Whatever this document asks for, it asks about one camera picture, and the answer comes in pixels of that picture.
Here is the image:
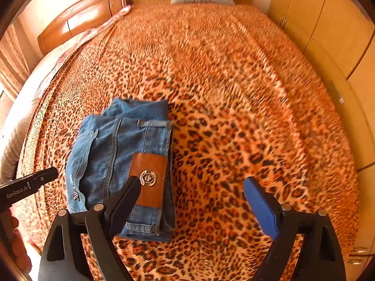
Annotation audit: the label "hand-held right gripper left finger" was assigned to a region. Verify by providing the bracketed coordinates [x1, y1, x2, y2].
[38, 176, 143, 281]

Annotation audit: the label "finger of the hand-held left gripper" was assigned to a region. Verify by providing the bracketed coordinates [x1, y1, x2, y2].
[29, 167, 59, 186]

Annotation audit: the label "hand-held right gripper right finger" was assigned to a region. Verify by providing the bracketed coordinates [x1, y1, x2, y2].
[243, 176, 346, 281]

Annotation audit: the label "blue denim pants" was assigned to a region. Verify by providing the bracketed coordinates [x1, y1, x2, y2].
[65, 97, 176, 243]

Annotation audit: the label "person's left hand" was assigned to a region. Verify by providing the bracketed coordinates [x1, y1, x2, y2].
[0, 208, 32, 273]

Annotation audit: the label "window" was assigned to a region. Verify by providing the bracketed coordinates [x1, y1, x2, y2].
[0, 82, 14, 129]

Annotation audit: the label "floral bed sheet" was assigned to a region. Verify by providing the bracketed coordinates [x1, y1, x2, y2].
[0, 5, 132, 182]

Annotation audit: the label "leopard print blanket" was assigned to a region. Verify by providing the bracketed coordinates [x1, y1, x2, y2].
[13, 2, 361, 281]

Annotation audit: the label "metal drawer knobs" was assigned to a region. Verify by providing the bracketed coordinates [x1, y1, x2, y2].
[347, 246, 368, 265]

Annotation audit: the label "patterned curtain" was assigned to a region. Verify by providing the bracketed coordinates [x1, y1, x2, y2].
[0, 25, 31, 100]

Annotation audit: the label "dark wooden headboard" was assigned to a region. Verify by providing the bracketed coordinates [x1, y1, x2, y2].
[37, 0, 132, 56]

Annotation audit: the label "light wooden wardrobe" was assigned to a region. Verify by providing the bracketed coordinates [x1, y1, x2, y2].
[268, 0, 375, 281]

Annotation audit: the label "long metal wardrobe handle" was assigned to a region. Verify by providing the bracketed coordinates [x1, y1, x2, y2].
[331, 80, 345, 104]

